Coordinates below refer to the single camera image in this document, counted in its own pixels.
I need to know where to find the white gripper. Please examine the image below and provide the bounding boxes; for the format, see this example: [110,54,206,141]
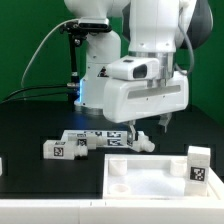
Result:
[103,72,189,146]

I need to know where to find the white square table top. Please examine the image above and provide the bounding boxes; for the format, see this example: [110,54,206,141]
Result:
[103,154,224,201]

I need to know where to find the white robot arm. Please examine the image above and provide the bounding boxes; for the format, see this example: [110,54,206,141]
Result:
[64,0,213,127]

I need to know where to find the white left fence piece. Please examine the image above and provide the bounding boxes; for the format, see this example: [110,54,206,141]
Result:
[0,157,3,177]

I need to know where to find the white front fence bar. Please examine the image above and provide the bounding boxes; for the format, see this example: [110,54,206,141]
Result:
[0,200,224,224]

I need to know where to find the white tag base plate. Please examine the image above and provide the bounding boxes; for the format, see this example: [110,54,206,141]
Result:
[61,130,149,149]

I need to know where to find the grey camera cable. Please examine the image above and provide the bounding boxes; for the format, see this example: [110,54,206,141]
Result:
[20,18,80,90]

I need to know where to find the black cables on table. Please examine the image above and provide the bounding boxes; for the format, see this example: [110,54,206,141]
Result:
[0,84,73,104]

